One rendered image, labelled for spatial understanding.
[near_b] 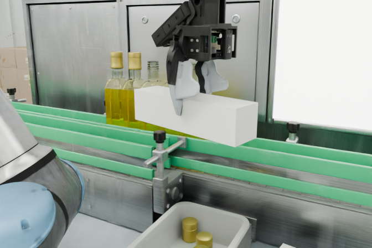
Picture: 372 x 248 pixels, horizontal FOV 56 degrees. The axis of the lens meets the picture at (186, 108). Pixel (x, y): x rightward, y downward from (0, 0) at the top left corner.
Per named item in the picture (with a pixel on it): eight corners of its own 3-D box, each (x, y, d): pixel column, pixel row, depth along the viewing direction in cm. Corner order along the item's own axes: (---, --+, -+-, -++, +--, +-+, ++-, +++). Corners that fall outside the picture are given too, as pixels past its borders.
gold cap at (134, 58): (138, 70, 90) (138, 52, 89) (125, 69, 91) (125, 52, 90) (143, 68, 93) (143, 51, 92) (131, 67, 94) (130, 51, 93)
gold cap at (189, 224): (195, 244, 75) (196, 226, 74) (180, 241, 76) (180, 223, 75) (199, 234, 78) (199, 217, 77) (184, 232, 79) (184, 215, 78)
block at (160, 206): (185, 198, 86) (185, 171, 84) (166, 216, 78) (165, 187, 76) (172, 195, 87) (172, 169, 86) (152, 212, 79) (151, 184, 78)
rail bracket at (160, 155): (189, 169, 86) (189, 120, 83) (151, 198, 71) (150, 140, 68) (177, 166, 87) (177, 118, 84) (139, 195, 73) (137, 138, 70)
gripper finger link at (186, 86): (187, 119, 54) (199, 60, 54) (161, 112, 58) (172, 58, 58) (200, 120, 56) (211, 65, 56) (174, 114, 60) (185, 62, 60)
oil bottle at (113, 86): (134, 149, 101) (132, 76, 96) (122, 155, 96) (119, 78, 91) (119, 145, 104) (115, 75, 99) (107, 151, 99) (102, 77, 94)
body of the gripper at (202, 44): (208, 65, 53) (209, -18, 50) (169, 61, 58) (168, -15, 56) (237, 61, 58) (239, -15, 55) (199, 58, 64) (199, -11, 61)
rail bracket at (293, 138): (301, 169, 88) (306, 118, 85) (296, 179, 82) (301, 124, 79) (285, 166, 90) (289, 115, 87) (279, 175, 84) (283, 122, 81)
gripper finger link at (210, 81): (226, 113, 61) (218, 63, 57) (200, 107, 65) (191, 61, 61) (236, 105, 63) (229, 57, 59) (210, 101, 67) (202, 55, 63)
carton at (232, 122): (234, 146, 53) (236, 108, 52) (135, 119, 69) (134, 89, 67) (256, 138, 57) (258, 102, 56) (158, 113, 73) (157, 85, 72)
